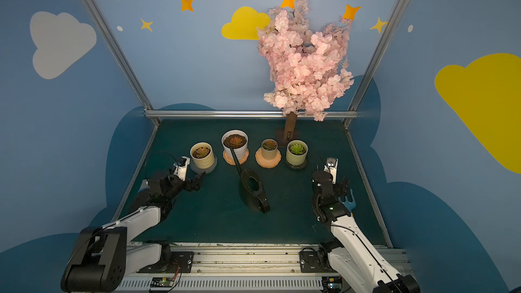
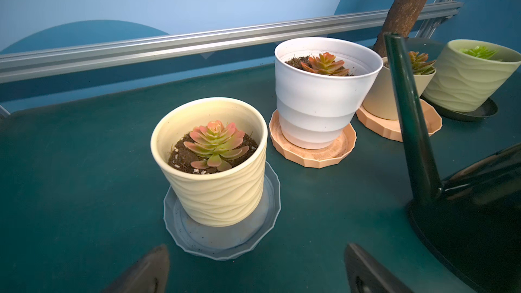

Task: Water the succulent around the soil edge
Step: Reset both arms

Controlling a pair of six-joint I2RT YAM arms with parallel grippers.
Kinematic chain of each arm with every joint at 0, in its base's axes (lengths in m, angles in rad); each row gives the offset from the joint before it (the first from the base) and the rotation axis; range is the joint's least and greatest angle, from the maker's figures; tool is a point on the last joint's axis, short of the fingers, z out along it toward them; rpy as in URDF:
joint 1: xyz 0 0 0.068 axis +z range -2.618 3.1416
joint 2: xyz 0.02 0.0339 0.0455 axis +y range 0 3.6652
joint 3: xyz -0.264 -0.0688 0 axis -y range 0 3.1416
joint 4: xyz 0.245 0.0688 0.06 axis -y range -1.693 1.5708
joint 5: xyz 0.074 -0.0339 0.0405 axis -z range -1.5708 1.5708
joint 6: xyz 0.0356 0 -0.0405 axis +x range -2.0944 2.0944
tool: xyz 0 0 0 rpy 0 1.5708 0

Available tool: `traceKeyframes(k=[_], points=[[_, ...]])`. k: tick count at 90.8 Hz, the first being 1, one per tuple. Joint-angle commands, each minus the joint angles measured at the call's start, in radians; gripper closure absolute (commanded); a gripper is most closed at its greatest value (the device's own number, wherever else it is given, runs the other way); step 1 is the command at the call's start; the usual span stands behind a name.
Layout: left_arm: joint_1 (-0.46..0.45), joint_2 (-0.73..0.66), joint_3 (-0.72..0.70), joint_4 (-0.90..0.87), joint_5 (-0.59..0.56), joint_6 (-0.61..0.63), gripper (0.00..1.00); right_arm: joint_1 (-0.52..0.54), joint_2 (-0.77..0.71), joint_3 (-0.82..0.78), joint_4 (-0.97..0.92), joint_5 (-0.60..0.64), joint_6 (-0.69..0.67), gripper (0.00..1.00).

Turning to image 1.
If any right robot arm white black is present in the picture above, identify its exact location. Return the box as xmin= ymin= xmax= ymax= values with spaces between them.
xmin=312 ymin=170 xmax=421 ymax=292

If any yellow ribbed succulent pot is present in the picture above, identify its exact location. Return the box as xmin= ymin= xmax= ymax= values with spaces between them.
xmin=190 ymin=142 xmax=215 ymax=170

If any black saucer under green pot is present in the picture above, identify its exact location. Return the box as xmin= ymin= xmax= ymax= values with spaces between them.
xmin=284 ymin=157 xmax=309 ymax=170

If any pink cherry blossom tree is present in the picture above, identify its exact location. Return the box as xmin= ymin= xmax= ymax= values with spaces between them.
xmin=258 ymin=0 xmax=356 ymax=143

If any blue yellow garden fork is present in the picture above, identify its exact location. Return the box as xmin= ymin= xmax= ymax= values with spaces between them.
xmin=340 ymin=189 xmax=356 ymax=212

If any small beige succulent pot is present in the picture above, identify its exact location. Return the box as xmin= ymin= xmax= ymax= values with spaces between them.
xmin=261 ymin=139 xmax=278 ymax=160

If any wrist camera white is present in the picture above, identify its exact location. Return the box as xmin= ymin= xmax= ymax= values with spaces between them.
xmin=172 ymin=156 xmax=191 ymax=181
xmin=324 ymin=157 xmax=338 ymax=184

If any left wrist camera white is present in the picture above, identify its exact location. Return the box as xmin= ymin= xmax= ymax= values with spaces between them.
xmin=172 ymin=156 xmax=191 ymax=181

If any right circuit board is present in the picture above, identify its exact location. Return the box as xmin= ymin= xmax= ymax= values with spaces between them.
xmin=322 ymin=277 xmax=343 ymax=293

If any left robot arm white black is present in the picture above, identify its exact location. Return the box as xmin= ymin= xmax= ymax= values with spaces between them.
xmin=61 ymin=172 xmax=206 ymax=292

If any white ribbed succulent pot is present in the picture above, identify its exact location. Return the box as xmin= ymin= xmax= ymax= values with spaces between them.
xmin=221 ymin=130 xmax=248 ymax=160

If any pink saucer under white pot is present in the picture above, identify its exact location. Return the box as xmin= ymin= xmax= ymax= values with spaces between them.
xmin=223 ymin=150 xmax=249 ymax=165

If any grey saucer under yellow pot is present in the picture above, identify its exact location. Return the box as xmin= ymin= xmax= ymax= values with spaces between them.
xmin=190 ymin=154 xmax=217 ymax=174

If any pale green succulent pot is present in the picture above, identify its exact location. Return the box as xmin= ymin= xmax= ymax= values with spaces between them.
xmin=286 ymin=140 xmax=309 ymax=165

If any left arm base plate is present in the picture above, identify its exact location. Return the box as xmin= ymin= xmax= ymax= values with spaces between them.
xmin=137 ymin=251 xmax=194 ymax=273

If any dark green watering can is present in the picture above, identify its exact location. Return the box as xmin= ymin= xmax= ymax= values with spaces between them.
xmin=231 ymin=149 xmax=271 ymax=214

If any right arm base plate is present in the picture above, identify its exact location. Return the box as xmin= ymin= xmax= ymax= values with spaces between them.
xmin=298 ymin=248 xmax=337 ymax=273

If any aluminium front rail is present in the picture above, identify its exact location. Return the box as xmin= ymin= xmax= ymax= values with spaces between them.
xmin=114 ymin=240 xmax=411 ymax=292

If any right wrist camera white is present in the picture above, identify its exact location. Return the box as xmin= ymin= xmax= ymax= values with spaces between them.
xmin=324 ymin=157 xmax=338 ymax=184

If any pink saucer under beige pot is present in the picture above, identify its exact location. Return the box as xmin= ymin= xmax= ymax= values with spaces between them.
xmin=255 ymin=147 xmax=282 ymax=169

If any left circuit board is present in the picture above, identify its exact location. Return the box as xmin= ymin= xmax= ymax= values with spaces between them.
xmin=150 ymin=278 xmax=175 ymax=290

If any circuit board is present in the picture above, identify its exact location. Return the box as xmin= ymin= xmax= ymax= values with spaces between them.
xmin=150 ymin=278 xmax=175 ymax=290
xmin=322 ymin=277 xmax=343 ymax=293

